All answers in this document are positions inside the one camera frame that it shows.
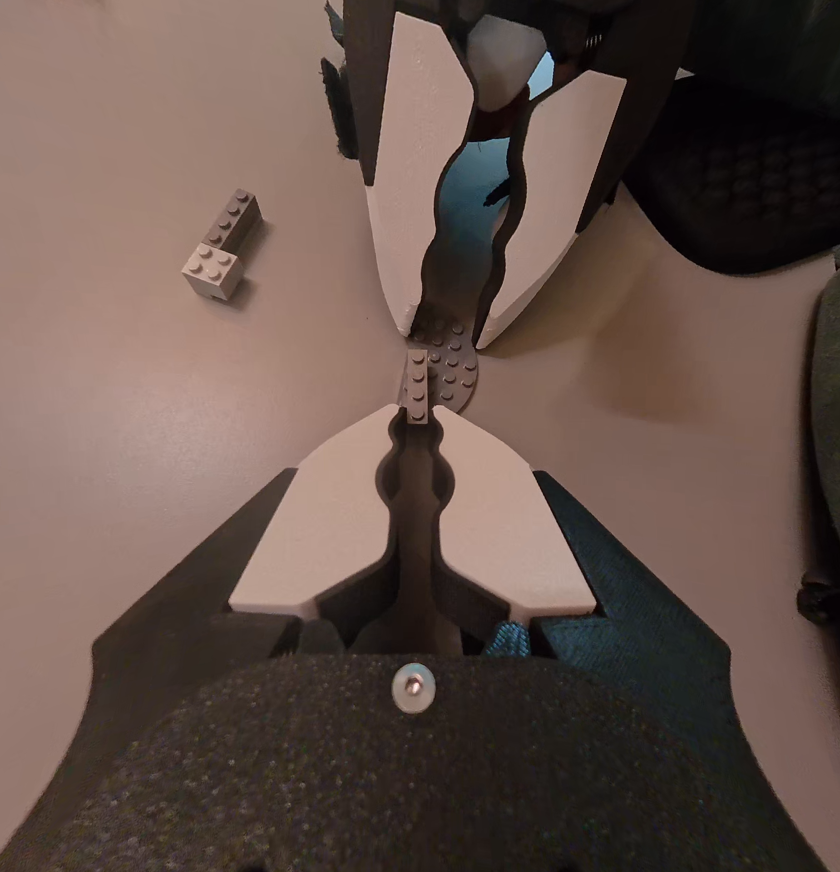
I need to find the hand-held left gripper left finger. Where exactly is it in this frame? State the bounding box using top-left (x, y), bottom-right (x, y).
top-left (227, 404), bottom-right (406, 648)

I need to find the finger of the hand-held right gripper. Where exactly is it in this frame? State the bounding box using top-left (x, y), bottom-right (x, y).
top-left (364, 12), bottom-right (479, 336)
top-left (473, 71), bottom-right (629, 350)

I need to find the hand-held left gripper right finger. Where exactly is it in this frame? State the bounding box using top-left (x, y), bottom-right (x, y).
top-left (428, 404), bottom-right (598, 648)

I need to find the dark grey round brick plate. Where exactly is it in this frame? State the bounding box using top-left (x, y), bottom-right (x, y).
top-left (396, 310), bottom-right (490, 418)

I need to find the dark grey narrow brick plate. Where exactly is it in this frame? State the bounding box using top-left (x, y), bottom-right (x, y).
top-left (404, 349), bottom-right (435, 425)

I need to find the grey desk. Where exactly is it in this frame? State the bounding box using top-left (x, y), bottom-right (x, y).
top-left (0, 0), bottom-right (840, 852)

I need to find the grey L-shaped brick assembly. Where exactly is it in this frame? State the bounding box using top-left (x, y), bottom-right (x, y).
top-left (182, 188), bottom-right (265, 301)

